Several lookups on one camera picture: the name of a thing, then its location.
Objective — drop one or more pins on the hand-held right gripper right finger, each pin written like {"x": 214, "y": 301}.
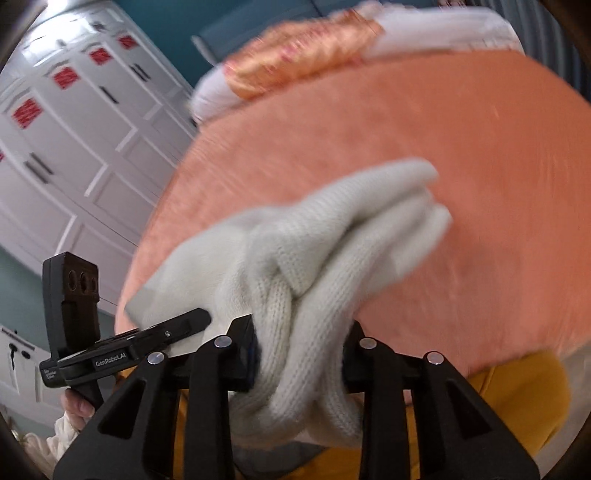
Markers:
{"x": 356, "y": 355}

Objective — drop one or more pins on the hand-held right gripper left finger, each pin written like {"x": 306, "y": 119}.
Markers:
{"x": 240, "y": 350}

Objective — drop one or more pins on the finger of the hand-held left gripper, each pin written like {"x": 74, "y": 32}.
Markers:
{"x": 184, "y": 325}

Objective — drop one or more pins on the white knit sweater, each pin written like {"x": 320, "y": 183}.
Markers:
{"x": 314, "y": 258}

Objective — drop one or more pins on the person's left forearm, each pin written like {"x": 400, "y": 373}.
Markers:
{"x": 62, "y": 441}

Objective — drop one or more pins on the person's left hand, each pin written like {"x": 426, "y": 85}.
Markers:
{"x": 76, "y": 408}

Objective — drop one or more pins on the white door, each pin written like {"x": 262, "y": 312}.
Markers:
{"x": 18, "y": 369}

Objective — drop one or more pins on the white panelled wardrobe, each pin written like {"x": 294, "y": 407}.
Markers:
{"x": 92, "y": 161}

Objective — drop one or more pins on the person's yellow clothing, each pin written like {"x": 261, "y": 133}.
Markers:
{"x": 508, "y": 397}

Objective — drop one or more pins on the red paper decal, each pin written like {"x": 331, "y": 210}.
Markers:
{"x": 128, "y": 41}
{"x": 65, "y": 77}
{"x": 99, "y": 56}
{"x": 25, "y": 112}

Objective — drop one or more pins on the orange plush blanket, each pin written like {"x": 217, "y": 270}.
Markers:
{"x": 415, "y": 161}

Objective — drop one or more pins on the orange floral bolster pillow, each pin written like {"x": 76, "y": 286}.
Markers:
{"x": 300, "y": 55}

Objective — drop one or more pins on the blue padded headboard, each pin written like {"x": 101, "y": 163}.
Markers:
{"x": 240, "y": 18}

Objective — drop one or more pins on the grey curtain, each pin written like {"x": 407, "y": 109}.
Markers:
{"x": 558, "y": 41}

